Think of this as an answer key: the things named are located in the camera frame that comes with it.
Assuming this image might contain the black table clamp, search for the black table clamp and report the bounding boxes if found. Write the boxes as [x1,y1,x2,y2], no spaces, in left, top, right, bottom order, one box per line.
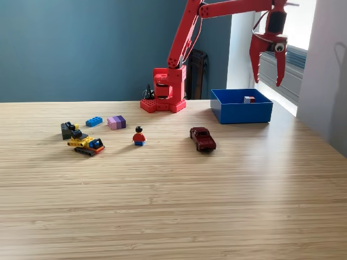
[143,83,156,100]

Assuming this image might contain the grey window vent grille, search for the grey window vent grille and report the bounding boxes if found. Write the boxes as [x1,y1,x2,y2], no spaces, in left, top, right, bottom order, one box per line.
[259,40,307,72]

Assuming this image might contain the white window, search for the white window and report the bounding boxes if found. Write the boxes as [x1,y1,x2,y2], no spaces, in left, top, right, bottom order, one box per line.
[250,0,318,111]

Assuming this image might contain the dark red toy car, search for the dark red toy car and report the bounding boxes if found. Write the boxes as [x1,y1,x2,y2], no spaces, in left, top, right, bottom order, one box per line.
[189,126,217,153]

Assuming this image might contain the dark grey brick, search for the dark grey brick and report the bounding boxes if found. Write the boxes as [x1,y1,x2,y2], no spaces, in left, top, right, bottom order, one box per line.
[60,122,72,140]

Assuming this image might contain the black folded chair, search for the black folded chair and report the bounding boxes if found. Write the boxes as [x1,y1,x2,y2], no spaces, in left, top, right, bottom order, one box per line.
[186,48,210,100]

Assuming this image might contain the yellow toy digger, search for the yellow toy digger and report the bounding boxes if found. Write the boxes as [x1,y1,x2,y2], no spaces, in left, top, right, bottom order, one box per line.
[65,121,106,158]

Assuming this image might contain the blue plastic bin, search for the blue plastic bin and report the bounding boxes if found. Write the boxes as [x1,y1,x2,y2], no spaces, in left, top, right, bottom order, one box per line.
[210,88,274,125]

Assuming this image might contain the toy figure red shirt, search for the toy figure red shirt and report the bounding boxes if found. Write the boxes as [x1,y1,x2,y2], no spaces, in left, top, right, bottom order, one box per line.
[132,126,147,147]

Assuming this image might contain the blue brick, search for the blue brick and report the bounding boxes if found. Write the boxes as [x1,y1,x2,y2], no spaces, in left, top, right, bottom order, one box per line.
[85,116,104,128]

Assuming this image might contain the pink purple brick stack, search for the pink purple brick stack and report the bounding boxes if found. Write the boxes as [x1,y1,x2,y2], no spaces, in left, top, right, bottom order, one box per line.
[106,115,127,131]

